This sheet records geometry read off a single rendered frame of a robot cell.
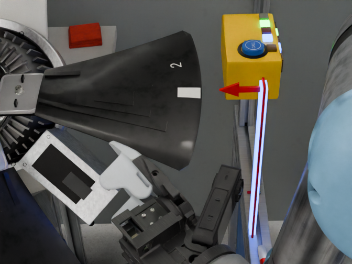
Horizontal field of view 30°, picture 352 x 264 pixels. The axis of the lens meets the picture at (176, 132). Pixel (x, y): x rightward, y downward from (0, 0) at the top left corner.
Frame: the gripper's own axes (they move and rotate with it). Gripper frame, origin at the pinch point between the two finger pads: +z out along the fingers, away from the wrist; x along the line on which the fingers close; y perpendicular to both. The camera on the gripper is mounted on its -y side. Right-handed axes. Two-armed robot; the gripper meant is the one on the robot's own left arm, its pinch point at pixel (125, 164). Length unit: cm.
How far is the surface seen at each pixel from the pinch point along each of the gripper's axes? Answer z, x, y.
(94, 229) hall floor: 85, 121, -20
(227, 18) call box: 31, 15, -42
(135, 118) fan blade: 6.7, 0.9, -6.0
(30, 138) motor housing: 25.9, 12.4, 3.8
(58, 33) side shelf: 77, 35, -25
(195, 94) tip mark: 5.0, 1.0, -15.0
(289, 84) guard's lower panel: 46, 63, -74
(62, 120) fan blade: 12.3, -0.3, 2.2
